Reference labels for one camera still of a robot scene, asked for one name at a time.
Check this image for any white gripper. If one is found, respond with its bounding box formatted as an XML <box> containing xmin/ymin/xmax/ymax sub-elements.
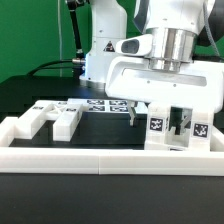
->
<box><xmin>105</xmin><ymin>34</ymin><xmax>224</xmax><ymax>135</ymax></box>

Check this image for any white chair seat part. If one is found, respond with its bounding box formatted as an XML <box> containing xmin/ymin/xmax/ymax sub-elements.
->
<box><xmin>144</xmin><ymin>131</ymin><xmax>210</xmax><ymax>152</ymax></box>

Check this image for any white chair back frame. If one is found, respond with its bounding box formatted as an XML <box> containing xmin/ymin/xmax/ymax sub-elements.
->
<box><xmin>15</xmin><ymin>100</ymin><xmax>83</xmax><ymax>142</ymax></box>

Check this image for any white U-shaped fence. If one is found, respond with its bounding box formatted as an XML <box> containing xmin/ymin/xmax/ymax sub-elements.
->
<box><xmin>0</xmin><ymin>117</ymin><xmax>224</xmax><ymax>176</ymax></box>

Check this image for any white marker base plate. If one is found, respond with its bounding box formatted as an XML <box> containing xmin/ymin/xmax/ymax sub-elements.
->
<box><xmin>67</xmin><ymin>98</ymin><xmax>148</xmax><ymax>115</ymax></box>

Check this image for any black cable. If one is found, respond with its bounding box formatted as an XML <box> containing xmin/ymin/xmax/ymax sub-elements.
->
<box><xmin>27</xmin><ymin>59</ymin><xmax>75</xmax><ymax>77</ymax></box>

